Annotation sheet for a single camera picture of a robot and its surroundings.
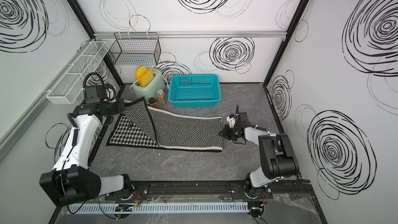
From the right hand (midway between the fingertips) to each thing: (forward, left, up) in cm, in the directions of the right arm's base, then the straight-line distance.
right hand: (220, 134), depth 91 cm
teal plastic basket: (+36, +17, -1) cm, 40 cm away
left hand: (+5, +52, +22) cm, 57 cm away
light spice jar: (+22, +39, +6) cm, 45 cm away
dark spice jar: (+17, +42, +6) cm, 46 cm away
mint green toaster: (+24, +45, +11) cm, 52 cm away
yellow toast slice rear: (+33, +51, +20) cm, 64 cm away
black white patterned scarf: (0, +46, +8) cm, 46 cm away
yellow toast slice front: (+26, +48, +17) cm, 57 cm away
